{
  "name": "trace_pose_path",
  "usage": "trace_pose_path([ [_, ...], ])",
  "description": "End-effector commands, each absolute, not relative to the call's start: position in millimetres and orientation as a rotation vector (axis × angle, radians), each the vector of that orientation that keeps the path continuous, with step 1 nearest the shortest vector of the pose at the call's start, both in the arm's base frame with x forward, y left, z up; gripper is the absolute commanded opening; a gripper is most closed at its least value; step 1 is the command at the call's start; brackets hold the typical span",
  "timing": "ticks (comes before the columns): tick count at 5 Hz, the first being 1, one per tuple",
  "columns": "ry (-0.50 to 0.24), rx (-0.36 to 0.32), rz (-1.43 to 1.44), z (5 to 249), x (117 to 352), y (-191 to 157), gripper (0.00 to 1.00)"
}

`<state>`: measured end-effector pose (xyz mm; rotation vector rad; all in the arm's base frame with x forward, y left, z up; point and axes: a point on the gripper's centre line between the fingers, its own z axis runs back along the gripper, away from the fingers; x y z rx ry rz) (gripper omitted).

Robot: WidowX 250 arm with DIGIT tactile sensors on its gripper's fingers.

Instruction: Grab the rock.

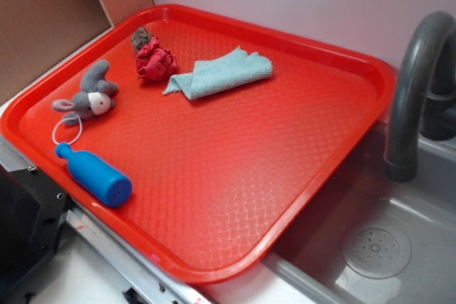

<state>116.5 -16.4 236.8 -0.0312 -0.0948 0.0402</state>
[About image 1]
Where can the red plastic tray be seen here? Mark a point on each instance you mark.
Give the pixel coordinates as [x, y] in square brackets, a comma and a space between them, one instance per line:
[215, 180]

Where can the grey plush elephant toy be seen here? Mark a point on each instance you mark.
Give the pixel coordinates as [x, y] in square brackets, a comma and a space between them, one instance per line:
[94, 98]

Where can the grey toy faucet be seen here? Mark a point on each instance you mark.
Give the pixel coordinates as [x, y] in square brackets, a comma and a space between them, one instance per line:
[424, 99]

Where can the blue plastic toy bottle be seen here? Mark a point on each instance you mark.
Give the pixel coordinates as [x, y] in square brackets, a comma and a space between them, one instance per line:
[103, 181]

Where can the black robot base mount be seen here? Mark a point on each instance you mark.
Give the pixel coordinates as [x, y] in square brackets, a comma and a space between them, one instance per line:
[33, 210]

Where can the grey brown rock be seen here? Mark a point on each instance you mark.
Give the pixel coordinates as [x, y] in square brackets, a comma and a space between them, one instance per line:
[140, 38]

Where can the light blue microfiber towel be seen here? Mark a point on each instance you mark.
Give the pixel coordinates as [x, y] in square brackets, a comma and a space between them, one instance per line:
[232, 70]

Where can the crumpled red cloth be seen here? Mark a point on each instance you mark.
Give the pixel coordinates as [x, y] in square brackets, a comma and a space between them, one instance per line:
[155, 63]

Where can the grey plastic toy sink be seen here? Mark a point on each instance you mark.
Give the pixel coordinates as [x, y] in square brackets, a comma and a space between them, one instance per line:
[366, 239]

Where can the brown cardboard panel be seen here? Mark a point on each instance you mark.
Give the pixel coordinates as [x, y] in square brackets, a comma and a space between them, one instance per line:
[37, 35]

